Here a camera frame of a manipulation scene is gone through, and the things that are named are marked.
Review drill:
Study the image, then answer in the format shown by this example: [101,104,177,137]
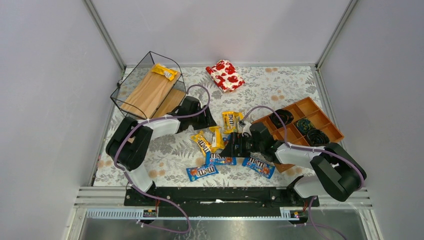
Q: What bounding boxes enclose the yellow m&m bag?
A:
[222,111,237,134]
[233,112,246,127]
[190,130,212,157]
[209,126,225,153]
[151,63,179,81]

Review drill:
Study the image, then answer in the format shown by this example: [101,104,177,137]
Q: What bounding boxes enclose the blue m&m bag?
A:
[186,164,219,182]
[242,156,276,179]
[205,152,237,166]

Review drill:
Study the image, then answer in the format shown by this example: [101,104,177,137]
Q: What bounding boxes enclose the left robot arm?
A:
[105,96,217,193]

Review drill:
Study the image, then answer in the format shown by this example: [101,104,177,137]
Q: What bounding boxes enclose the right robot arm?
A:
[220,122,367,202]

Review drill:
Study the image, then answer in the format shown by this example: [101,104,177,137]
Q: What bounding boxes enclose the red white floral pouch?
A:
[205,59,245,93]

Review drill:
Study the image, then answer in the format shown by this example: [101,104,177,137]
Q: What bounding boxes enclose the floral table mat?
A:
[93,66,347,188]

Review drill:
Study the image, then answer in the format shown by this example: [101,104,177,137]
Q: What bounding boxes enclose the green black coiled roll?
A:
[294,117,315,136]

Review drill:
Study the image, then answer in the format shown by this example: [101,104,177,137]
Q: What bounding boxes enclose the orange compartment tray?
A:
[250,96,345,173]

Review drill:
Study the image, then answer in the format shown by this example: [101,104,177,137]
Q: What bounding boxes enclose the black wire wooden shelf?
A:
[110,51,187,119]

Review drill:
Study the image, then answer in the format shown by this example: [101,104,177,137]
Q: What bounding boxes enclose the black coiled cable roll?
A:
[268,109,295,127]

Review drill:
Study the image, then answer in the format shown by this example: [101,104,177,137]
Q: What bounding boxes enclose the dark coiled cable roll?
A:
[306,129,331,147]

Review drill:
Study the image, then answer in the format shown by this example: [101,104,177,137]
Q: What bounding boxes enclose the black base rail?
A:
[124,187,320,218]

